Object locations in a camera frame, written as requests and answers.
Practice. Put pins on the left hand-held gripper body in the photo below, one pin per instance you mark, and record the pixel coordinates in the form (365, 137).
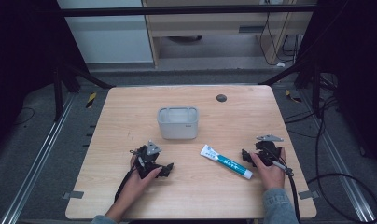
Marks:
(145, 158)

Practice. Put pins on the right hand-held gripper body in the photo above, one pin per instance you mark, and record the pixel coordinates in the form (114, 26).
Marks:
(268, 149)

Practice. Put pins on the white and teal toothpaste tube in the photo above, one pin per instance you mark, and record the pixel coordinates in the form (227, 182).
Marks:
(226, 161)

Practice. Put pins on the grey plastic storage bin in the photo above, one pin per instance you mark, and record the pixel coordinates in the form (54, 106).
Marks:
(178, 123)

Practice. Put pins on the person's left hand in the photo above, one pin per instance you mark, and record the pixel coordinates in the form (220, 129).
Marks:
(140, 179)

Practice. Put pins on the person's right hand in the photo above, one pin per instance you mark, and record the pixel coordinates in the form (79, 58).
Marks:
(270, 172)

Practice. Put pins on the yellow and black tape strip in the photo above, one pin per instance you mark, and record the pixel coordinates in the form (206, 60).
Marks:
(90, 100)
(293, 97)

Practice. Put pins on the black metal stand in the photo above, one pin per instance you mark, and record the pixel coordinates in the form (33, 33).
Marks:
(304, 81)
(67, 84)

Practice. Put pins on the white cabinet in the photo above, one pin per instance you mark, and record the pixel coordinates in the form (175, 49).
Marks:
(105, 34)

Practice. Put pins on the wooden desk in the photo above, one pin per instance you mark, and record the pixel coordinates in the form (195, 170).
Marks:
(208, 25)

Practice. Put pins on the black horizontal metal bar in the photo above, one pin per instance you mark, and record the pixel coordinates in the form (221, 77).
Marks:
(186, 10)

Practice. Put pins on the grey table bracket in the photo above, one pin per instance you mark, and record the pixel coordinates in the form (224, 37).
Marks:
(308, 194)
(73, 195)

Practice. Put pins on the aluminium floor rail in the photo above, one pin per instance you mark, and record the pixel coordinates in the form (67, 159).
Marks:
(37, 161)
(339, 158)

